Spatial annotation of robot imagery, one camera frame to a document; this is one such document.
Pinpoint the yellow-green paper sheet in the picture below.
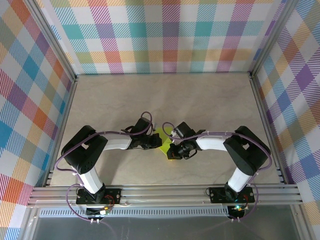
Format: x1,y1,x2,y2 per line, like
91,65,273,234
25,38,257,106
153,126,180,162

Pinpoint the grey metal sheet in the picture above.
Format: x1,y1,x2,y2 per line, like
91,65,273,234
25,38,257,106
31,215,302,240

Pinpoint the aluminium frame crossbar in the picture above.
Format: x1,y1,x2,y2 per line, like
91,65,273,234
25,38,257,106
26,183,304,209

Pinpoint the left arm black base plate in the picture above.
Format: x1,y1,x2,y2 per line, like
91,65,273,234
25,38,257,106
75,187,123,205

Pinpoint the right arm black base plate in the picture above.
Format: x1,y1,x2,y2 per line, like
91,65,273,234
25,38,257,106
208,186,256,204

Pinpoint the slotted grey cable duct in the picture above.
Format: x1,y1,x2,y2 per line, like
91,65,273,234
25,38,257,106
39,208,230,218

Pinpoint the aluminium table side rail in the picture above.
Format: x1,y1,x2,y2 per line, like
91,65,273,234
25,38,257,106
41,74,80,188
248,72,286,185

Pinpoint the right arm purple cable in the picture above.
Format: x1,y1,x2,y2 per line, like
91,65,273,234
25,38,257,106
162,121,273,223

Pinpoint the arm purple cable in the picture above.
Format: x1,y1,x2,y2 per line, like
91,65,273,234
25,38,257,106
54,111,154,225
162,121,273,223

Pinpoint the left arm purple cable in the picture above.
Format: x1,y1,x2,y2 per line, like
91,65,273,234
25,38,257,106
54,111,154,225

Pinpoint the aluminium frame post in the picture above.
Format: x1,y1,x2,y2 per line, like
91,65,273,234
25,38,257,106
23,0,79,85
248,0,302,80

